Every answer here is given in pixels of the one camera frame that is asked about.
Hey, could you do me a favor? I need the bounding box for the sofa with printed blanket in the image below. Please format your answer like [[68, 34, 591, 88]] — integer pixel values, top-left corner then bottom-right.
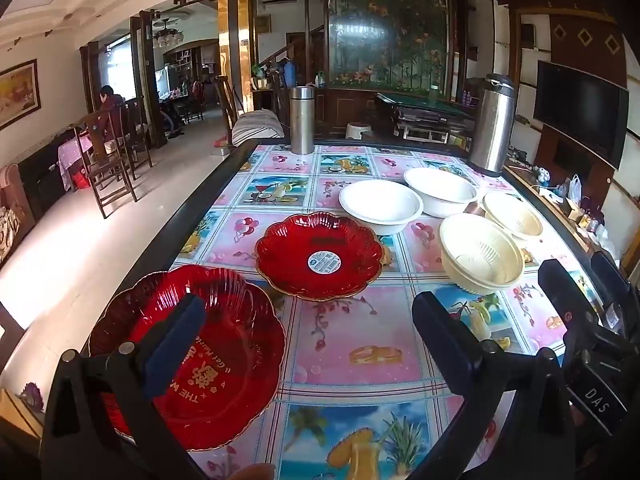
[[0, 162, 36, 261]]

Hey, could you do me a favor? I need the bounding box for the printed plastic tablecloth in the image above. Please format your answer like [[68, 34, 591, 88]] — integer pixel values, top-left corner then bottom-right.
[[172, 144, 608, 480]]

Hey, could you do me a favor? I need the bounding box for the large steel thermos carafe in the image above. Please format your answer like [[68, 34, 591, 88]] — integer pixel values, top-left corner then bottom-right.
[[467, 73, 517, 178]]

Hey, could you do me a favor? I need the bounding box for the person's left hand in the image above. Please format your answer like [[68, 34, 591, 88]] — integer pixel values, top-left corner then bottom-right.
[[220, 462, 277, 480]]

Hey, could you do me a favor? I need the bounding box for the red plate with white sticker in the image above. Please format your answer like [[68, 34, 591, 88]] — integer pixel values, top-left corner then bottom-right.
[[254, 212, 386, 302]]

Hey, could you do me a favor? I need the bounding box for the dark wooden chair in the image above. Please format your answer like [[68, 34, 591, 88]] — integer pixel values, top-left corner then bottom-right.
[[75, 110, 137, 219], [117, 95, 153, 181]]

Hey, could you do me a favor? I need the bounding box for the white bowl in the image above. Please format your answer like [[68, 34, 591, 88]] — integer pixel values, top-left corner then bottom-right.
[[403, 166, 480, 219], [338, 180, 424, 236]]

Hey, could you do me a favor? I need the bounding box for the red plate with gold lettering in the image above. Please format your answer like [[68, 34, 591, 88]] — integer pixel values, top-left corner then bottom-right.
[[87, 264, 287, 452]]

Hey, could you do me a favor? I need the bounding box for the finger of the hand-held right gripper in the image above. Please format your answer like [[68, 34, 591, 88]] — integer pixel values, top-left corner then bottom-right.
[[537, 259, 601, 346], [590, 250, 632, 321]]

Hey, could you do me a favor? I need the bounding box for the black low cabinet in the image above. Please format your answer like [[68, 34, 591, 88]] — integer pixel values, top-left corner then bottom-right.
[[20, 130, 81, 221]]

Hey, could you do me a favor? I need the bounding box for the pink clothed small table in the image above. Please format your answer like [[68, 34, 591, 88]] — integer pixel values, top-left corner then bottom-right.
[[57, 135, 96, 191]]

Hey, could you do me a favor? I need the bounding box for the ceiling chandelier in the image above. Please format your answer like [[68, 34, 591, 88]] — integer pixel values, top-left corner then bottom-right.
[[152, 20, 185, 48]]

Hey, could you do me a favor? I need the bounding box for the black dining table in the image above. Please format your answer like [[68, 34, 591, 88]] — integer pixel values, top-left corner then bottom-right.
[[115, 137, 640, 480]]

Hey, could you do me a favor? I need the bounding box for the cream ribbed bowl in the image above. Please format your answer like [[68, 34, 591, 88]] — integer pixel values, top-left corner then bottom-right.
[[481, 191, 544, 241], [439, 213, 525, 296]]

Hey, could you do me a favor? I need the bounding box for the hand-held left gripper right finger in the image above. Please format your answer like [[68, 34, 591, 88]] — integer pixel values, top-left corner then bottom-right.
[[411, 291, 576, 480]]

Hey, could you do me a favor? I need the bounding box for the striped cushion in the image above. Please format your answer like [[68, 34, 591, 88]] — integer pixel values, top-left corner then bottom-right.
[[231, 109, 286, 147]]

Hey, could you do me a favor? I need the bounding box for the flat screen television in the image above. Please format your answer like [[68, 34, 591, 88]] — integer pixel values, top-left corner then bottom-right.
[[532, 60, 630, 171]]

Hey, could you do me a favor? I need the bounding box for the green mahjong table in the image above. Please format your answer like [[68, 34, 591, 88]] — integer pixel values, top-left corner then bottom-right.
[[376, 91, 476, 143]]

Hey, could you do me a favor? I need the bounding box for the framed wall painting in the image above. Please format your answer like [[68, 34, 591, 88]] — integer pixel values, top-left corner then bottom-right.
[[0, 59, 41, 131]]

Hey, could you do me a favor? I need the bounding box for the flower mural panel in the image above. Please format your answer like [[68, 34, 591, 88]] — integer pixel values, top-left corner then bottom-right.
[[322, 0, 453, 93]]

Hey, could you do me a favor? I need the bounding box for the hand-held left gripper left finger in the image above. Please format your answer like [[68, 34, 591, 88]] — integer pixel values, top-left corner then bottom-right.
[[40, 292, 208, 480]]

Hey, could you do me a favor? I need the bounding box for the slim steel flask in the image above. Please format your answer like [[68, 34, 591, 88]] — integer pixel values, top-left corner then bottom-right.
[[289, 86, 316, 156]]

